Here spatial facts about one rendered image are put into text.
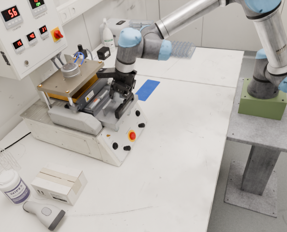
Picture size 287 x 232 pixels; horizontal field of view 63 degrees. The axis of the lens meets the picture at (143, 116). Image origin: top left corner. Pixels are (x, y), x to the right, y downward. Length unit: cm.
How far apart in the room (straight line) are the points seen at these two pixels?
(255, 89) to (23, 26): 111
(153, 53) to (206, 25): 259
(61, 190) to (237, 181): 137
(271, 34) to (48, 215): 106
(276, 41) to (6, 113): 139
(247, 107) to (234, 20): 213
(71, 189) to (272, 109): 103
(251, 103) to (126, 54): 75
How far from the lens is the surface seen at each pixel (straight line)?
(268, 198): 199
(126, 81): 95
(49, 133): 126
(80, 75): 111
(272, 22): 100
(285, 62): 112
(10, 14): 108
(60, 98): 112
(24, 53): 113
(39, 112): 129
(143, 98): 148
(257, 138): 128
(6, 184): 110
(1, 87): 151
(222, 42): 349
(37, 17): 117
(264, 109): 137
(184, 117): 133
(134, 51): 85
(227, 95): 151
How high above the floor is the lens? 164
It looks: 41 degrees down
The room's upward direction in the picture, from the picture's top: 8 degrees counter-clockwise
